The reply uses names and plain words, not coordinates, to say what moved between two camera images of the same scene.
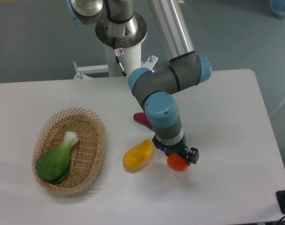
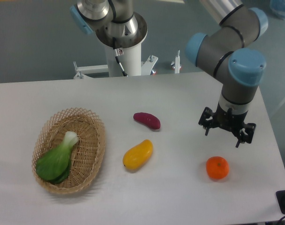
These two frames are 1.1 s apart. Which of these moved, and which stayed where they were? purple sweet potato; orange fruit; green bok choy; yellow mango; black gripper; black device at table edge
Moved: orange fruit; black gripper
Stayed: black device at table edge; green bok choy; purple sweet potato; yellow mango
